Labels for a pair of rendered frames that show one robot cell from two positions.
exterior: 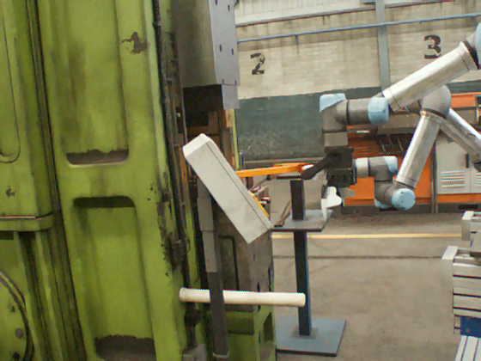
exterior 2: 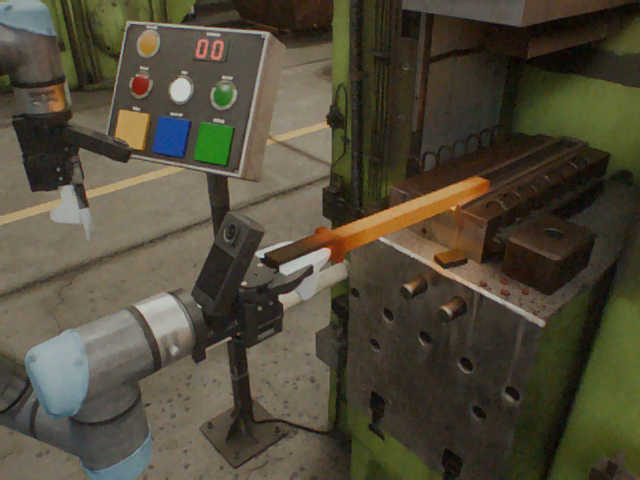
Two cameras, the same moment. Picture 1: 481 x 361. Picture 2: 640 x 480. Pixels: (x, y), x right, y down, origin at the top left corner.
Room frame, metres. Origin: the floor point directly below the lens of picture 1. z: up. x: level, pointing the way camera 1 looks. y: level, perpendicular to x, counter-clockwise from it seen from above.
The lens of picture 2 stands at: (2.14, -0.82, 1.39)
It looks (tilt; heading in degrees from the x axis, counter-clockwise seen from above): 31 degrees down; 120
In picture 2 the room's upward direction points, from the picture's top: straight up
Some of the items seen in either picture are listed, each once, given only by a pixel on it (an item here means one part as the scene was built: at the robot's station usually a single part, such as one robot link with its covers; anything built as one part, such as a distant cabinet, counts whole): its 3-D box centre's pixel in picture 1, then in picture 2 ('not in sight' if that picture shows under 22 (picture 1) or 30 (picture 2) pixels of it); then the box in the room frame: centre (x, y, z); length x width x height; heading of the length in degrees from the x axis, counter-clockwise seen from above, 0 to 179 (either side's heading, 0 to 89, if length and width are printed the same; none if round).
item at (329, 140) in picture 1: (335, 140); (43, 97); (1.37, -0.31, 1.15); 0.08 x 0.08 x 0.05
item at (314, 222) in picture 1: (299, 220); not in sight; (2.39, -0.33, 0.67); 0.40 x 0.30 x 0.02; 159
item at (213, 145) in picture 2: not in sight; (214, 144); (1.45, -0.04, 1.01); 0.07 x 0.05 x 0.07; 6
